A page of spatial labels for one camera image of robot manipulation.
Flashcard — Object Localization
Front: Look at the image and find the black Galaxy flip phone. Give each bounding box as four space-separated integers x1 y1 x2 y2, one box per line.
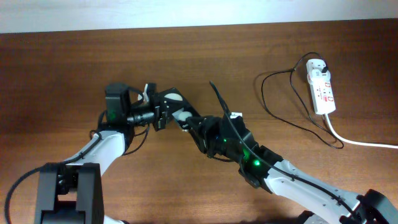
159 88 200 132

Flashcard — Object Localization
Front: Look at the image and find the white USB charger plug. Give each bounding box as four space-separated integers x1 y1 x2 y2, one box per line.
306 58 328 73

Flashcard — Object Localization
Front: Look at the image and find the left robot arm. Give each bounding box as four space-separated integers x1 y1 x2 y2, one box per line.
34 83 157 224

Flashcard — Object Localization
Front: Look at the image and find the white power strip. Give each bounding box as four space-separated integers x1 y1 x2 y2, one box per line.
307 69 336 115

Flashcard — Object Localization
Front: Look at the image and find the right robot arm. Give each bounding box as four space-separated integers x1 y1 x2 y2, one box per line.
186 116 397 223

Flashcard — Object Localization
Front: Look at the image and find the black charger cable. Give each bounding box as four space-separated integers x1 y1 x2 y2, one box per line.
261 52 345 150

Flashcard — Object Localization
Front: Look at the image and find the white power strip cord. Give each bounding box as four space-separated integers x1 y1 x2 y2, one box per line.
322 113 398 150

